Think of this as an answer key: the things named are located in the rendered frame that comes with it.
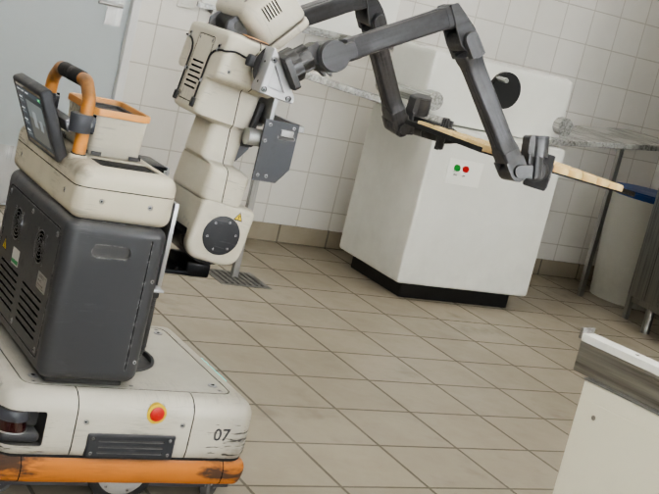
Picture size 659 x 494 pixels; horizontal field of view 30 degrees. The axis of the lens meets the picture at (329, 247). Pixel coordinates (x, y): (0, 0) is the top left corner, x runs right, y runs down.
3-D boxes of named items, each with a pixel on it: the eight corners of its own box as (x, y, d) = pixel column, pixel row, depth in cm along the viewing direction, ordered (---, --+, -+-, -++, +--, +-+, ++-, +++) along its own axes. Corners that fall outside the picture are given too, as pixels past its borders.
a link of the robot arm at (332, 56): (451, -4, 322) (472, -5, 313) (464, 47, 325) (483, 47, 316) (301, 45, 306) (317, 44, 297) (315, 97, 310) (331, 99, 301)
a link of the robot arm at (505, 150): (440, 37, 322) (461, 36, 313) (457, 28, 324) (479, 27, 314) (497, 182, 336) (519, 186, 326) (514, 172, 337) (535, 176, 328)
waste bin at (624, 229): (689, 318, 725) (722, 211, 712) (622, 311, 698) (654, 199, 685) (630, 290, 770) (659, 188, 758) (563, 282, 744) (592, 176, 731)
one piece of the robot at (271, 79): (258, 92, 295) (275, 47, 294) (249, 88, 299) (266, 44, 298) (292, 105, 301) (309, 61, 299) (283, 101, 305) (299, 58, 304)
